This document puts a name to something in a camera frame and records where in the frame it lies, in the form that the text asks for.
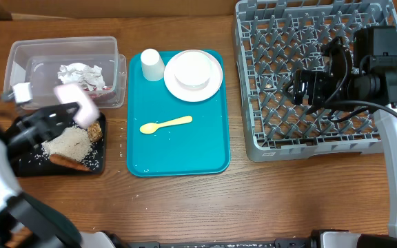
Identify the brown food piece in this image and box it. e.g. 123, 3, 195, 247
87, 121, 103, 143

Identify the foil sheet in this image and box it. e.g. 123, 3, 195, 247
57, 63, 105, 91

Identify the red foil wrapper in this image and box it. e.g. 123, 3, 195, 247
85, 86, 116, 101

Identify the white small bowl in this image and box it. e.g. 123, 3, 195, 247
174, 50, 212, 90

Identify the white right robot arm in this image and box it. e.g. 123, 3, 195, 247
283, 25, 397, 247

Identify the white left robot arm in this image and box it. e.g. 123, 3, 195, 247
0, 83, 99, 247

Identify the grey dishwasher rack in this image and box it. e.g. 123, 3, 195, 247
234, 1, 397, 162

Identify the black tray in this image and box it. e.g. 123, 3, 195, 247
11, 113, 107, 177

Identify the clear plastic bin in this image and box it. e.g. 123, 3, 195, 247
3, 37, 127, 110

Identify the white round plate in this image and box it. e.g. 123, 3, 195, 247
164, 50, 223, 102

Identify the yellow plastic spoon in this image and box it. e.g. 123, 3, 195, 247
139, 116, 193, 134

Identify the teal serving tray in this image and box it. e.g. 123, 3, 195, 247
126, 55, 231, 177

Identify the white paper cup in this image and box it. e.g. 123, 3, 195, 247
140, 48, 165, 81

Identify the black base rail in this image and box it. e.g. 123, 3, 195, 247
108, 234, 316, 248

